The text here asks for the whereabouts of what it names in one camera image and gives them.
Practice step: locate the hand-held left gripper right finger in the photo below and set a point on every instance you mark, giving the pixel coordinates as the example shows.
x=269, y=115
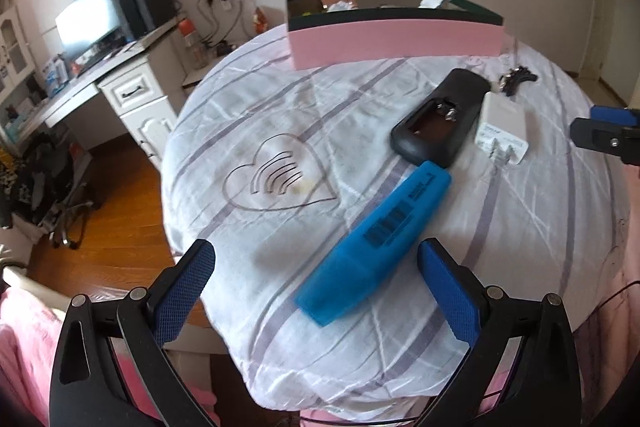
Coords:
x=450, y=297

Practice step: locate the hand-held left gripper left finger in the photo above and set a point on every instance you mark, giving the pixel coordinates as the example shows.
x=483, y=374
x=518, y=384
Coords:
x=182, y=294

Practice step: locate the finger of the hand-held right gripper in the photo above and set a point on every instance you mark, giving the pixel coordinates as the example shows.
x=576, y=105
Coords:
x=617, y=114
x=605, y=139

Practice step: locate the blue highlighter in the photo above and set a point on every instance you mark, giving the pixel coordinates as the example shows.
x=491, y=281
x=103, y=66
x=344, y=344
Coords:
x=380, y=237

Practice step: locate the white charger plug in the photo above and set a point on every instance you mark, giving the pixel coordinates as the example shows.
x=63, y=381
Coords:
x=502, y=122

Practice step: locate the black key bunch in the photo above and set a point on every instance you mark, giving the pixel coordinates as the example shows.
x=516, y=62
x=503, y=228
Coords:
x=520, y=77

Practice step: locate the black remote control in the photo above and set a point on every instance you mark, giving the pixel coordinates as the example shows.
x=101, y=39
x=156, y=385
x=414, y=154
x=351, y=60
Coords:
x=435, y=142

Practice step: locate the pink cardboard box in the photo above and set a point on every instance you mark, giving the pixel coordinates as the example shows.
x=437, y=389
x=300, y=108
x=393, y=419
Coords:
x=395, y=39

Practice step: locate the white item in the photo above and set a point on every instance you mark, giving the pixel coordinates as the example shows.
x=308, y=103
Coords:
x=341, y=4

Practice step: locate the pink bedding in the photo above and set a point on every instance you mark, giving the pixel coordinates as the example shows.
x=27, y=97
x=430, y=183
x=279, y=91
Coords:
x=25, y=347

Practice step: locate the black office chair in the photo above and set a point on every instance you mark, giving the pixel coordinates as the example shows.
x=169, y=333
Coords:
x=45, y=177

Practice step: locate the white desk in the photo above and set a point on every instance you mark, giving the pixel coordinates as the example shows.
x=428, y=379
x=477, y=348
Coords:
x=135, y=99

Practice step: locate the white striped quilt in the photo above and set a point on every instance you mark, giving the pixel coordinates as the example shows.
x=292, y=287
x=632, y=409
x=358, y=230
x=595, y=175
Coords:
x=280, y=97

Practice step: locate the white low nightstand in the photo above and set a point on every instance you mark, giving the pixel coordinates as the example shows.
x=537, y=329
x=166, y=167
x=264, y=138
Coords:
x=205, y=69

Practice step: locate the black hair dryer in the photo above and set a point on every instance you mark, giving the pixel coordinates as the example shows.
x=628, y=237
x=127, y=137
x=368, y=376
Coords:
x=225, y=48

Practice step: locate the blue white carton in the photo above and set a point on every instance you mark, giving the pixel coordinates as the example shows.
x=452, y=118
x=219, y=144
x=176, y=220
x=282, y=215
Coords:
x=55, y=77

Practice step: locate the orange capped water bottle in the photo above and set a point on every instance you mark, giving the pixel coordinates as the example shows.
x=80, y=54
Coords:
x=188, y=39

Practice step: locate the red patterned bag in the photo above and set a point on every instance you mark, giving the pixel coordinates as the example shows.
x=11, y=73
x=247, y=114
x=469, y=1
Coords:
x=260, y=20

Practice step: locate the black computer monitor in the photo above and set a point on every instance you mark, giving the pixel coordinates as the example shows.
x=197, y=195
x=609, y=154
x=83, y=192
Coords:
x=87, y=17

